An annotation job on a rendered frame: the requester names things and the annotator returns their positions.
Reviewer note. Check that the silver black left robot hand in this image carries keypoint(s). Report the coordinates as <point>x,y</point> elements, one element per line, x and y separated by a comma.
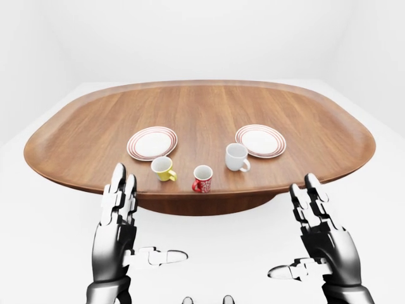
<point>109,244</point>

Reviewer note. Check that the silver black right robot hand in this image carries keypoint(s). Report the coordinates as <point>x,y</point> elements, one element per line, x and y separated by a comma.
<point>338,250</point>

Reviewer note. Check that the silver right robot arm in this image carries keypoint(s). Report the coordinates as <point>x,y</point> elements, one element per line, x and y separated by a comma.
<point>346,294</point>

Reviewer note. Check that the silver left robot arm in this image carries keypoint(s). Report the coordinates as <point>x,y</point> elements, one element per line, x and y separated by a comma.
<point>107,291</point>

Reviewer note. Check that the yellow mug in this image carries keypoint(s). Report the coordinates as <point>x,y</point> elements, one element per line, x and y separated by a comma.
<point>163,169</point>

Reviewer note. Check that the white plate with red rings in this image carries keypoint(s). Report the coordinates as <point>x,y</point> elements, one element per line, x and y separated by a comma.
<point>260,141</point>
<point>152,142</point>

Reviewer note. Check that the red patterned mug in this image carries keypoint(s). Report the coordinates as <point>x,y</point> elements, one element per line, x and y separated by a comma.
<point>202,179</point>

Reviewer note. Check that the white mug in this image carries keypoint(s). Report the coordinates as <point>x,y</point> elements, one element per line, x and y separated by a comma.
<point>236,157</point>

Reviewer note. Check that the small dark rounded shape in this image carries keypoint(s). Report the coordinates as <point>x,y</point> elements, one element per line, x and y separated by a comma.
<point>228,299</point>
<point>187,300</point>

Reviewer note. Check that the round dark wood table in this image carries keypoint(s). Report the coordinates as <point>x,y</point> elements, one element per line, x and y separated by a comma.
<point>202,104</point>

